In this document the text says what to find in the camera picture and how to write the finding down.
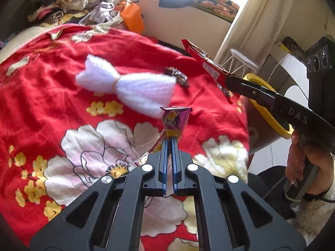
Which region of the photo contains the red snack wrapper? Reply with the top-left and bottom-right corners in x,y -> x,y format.
181,39 -> 233,104

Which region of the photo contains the purple snack wrapper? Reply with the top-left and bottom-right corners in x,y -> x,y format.
135,106 -> 193,168

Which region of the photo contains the orange paper bag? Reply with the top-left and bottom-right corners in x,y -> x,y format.
116,1 -> 145,34

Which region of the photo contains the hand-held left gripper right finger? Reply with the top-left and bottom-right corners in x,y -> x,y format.
171,137 -> 307,251

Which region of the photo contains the pile of mixed clothes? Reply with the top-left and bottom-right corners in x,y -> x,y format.
26,0 -> 102,24

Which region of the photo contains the red floral blanket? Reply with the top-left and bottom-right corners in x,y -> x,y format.
0,23 -> 250,251

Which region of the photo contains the grey lilac garment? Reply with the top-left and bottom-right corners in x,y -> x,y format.
79,2 -> 118,27

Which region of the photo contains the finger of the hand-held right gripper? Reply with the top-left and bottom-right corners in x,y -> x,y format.
225,75 -> 278,108

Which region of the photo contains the person's dark trouser leg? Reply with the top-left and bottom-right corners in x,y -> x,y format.
247,166 -> 297,217

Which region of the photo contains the orange patterned quilt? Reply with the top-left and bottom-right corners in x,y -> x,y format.
195,0 -> 240,23

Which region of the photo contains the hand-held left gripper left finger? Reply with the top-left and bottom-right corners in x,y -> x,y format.
29,138 -> 169,251

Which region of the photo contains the wide cream curtain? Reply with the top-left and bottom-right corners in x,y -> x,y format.
213,0 -> 314,63

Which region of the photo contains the white wire-leg stool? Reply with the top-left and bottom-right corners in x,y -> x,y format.
221,48 -> 259,77

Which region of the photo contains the dark patterned bag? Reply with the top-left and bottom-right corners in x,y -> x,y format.
281,37 -> 308,55

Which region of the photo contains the yellow bin with black liner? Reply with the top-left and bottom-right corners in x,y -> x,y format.
242,74 -> 294,140

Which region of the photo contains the white fluffy bow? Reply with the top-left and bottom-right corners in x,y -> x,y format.
75,54 -> 177,118

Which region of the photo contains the person's right hand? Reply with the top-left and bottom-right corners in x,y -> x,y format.
285,130 -> 335,198

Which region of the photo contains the white dressing desk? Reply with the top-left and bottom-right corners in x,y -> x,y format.
269,42 -> 311,115

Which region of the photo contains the person's right forearm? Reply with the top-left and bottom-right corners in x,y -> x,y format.
296,191 -> 335,241

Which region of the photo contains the dark brown candy wrapper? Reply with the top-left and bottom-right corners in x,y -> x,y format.
164,67 -> 191,87

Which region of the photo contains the white power cable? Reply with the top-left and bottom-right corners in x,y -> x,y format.
267,55 -> 294,84

